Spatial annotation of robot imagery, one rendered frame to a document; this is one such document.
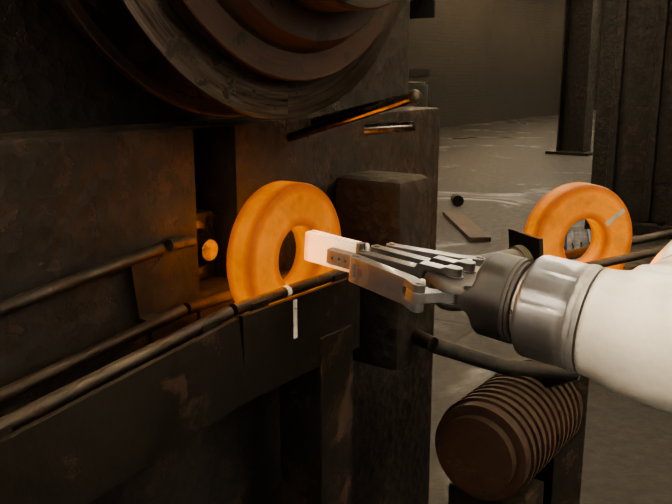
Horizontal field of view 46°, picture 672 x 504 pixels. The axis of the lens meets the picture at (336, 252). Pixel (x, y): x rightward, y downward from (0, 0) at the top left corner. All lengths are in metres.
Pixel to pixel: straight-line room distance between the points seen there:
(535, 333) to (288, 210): 0.28
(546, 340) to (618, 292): 0.07
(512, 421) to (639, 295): 0.39
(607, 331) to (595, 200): 0.47
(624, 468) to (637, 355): 1.45
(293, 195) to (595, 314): 0.33
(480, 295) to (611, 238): 0.46
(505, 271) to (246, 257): 0.25
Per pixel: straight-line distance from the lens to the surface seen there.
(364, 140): 1.03
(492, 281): 0.67
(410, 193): 0.94
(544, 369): 1.03
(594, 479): 1.99
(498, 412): 0.97
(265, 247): 0.77
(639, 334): 0.61
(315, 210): 0.82
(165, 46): 0.64
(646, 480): 2.03
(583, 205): 1.07
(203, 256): 0.84
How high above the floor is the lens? 0.92
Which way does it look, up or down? 13 degrees down
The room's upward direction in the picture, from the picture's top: straight up
